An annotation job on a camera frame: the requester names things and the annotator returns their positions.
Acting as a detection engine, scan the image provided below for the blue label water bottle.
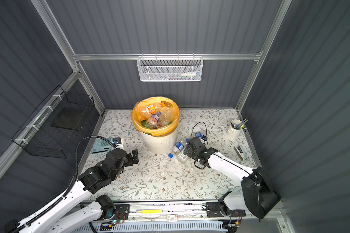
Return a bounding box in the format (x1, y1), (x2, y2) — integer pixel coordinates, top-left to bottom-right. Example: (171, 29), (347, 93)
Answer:
(168, 140), (187, 159)

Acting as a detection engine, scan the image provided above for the clear bottle white cap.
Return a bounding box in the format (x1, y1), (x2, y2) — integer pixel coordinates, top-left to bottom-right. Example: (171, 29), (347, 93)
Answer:
(159, 107), (172, 127)

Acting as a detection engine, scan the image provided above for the pepsi label clear bottle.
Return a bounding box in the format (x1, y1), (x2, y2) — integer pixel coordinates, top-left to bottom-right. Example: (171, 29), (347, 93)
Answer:
(146, 112), (161, 129)

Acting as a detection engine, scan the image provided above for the green soda bottle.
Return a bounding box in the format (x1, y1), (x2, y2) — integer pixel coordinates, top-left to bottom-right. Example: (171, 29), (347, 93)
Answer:
(141, 120), (152, 129)

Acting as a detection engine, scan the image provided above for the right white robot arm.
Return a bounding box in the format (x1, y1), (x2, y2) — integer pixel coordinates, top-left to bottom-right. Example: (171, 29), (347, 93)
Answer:
(186, 137), (281, 219)

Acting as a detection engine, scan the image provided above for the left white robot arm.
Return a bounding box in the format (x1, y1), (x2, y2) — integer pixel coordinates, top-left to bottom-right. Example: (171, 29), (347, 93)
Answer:
(4, 142), (139, 233)

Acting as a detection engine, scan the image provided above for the cream ribbed waste bin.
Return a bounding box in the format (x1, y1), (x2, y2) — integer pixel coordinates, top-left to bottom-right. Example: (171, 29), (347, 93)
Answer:
(140, 128), (178, 154)

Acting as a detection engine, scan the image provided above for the orange plastic bin liner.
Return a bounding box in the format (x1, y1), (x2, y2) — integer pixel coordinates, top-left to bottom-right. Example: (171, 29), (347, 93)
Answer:
(131, 96), (179, 136)

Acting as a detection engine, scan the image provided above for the teal desk calculator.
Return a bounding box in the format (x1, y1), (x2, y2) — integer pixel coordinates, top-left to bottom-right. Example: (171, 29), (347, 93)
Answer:
(90, 138), (112, 154)

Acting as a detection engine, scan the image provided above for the white pencil cup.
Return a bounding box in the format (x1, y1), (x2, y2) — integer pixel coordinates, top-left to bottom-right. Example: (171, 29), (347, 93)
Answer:
(226, 118), (248, 139)

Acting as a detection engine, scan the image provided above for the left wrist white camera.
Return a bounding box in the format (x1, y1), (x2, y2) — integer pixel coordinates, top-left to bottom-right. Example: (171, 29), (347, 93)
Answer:
(112, 137), (124, 149)

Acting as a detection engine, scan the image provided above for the yellow tool on rail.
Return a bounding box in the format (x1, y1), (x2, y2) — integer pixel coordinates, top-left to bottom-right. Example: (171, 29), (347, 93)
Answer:
(137, 209), (162, 215)

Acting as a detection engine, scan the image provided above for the black wire side basket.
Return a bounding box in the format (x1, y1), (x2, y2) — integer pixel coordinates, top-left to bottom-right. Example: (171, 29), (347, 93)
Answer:
(12, 86), (95, 159)

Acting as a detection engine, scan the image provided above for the white wire wall basket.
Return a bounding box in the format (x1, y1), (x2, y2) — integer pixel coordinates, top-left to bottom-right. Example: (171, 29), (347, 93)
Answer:
(137, 57), (204, 82)

